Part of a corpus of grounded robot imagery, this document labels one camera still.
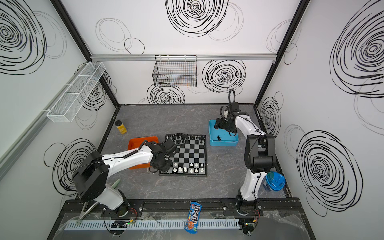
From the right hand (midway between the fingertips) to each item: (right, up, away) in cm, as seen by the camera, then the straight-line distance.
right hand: (220, 126), depth 95 cm
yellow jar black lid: (-66, +1, +2) cm, 66 cm away
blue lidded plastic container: (+23, -26, -22) cm, 41 cm away
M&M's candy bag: (-18, -43, -26) cm, 53 cm away
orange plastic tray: (-57, -11, +2) cm, 58 cm away
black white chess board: (-19, -19, -6) cm, 28 cm away
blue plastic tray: (+1, -7, +4) cm, 8 cm away
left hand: (-32, -23, -11) cm, 41 cm away
